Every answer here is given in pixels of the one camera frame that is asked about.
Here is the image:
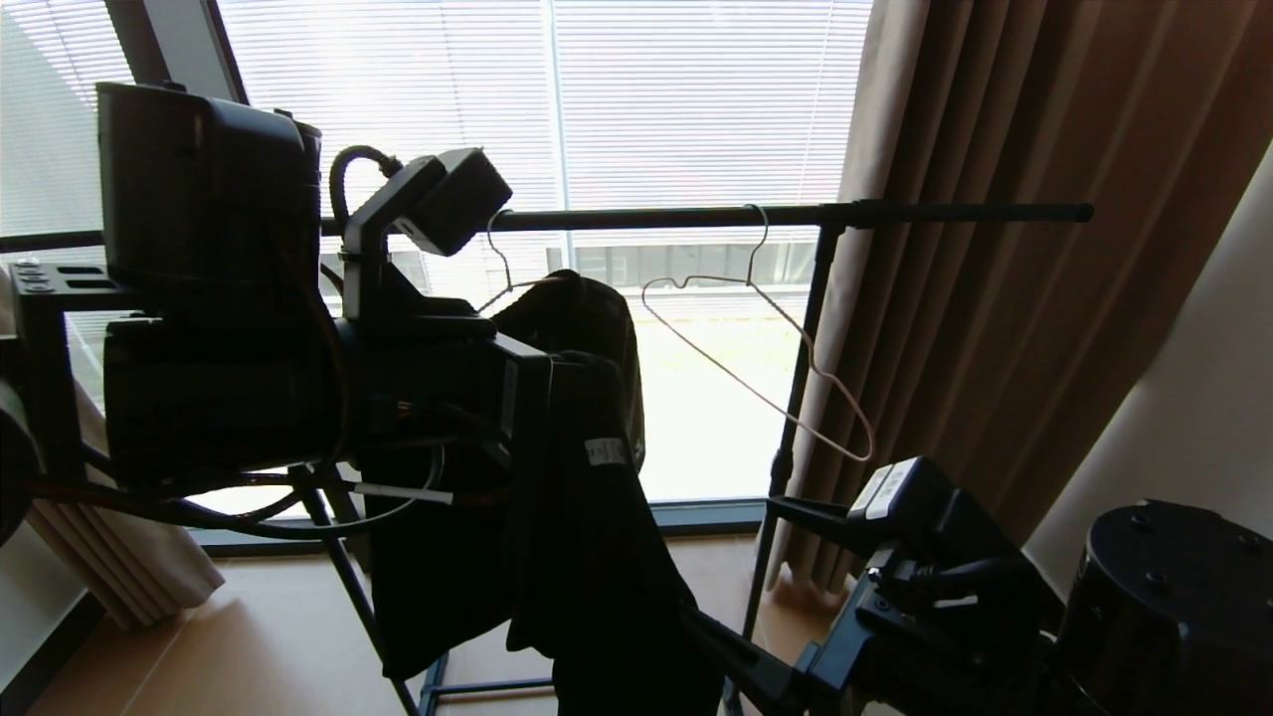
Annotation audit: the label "black mesh garment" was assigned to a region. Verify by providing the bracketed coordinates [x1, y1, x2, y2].
[502, 350, 729, 716]

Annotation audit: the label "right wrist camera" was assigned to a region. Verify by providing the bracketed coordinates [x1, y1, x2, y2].
[847, 455, 1067, 629]

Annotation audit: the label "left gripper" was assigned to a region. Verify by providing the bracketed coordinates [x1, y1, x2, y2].
[338, 313, 554, 480]

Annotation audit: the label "black shorts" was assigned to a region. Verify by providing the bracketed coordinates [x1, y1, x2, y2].
[358, 270, 647, 683]

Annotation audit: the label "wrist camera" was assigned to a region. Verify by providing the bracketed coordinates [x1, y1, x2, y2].
[328, 146, 515, 321]
[847, 455, 1067, 629]

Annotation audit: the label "pink clothes hanger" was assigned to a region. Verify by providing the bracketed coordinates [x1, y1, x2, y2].
[641, 204, 877, 464]
[475, 209, 574, 315]

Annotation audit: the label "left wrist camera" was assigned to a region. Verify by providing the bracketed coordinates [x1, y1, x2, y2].
[328, 146, 515, 321]

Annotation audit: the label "window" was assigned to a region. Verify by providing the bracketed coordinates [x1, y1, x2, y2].
[0, 0, 876, 550]

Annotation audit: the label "brown curtain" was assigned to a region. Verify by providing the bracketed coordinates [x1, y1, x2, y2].
[764, 0, 1273, 598]
[25, 383, 228, 630]

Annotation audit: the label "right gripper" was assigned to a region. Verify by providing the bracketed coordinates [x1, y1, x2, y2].
[680, 494, 1057, 716]

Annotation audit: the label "black cable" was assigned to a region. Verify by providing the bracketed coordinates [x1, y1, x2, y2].
[85, 443, 449, 544]

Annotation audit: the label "black clothes rack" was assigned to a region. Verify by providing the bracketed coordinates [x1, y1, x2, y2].
[0, 199, 1095, 716]

